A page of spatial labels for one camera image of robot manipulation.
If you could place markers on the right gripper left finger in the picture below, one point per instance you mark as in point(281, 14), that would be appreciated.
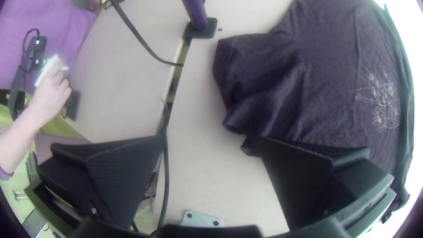
point(122, 178)

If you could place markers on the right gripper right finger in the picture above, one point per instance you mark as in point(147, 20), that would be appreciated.
point(304, 181)

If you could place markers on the small white object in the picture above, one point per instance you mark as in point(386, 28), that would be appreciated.
point(48, 70)

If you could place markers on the person's forearm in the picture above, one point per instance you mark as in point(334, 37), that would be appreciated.
point(16, 142)

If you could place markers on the dark t-shirt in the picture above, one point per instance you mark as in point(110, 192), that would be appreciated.
point(317, 66)

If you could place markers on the person's hand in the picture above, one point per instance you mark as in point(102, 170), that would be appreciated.
point(49, 96)

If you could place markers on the black camera pole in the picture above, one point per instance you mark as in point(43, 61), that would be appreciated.
point(198, 20)

